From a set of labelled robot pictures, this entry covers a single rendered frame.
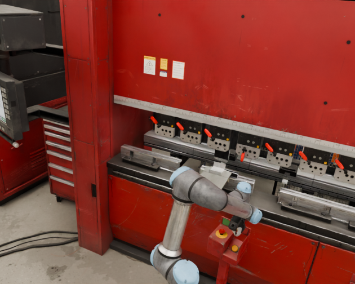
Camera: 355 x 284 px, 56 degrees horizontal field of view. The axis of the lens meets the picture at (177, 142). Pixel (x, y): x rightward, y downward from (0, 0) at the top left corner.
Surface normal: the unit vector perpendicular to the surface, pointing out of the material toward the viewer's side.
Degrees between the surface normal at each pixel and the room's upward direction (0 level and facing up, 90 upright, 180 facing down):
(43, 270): 0
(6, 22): 90
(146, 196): 90
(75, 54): 90
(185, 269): 8
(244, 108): 90
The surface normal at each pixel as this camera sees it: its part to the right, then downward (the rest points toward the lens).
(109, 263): 0.07, -0.90
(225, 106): -0.41, 0.36
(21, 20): 0.74, 0.33
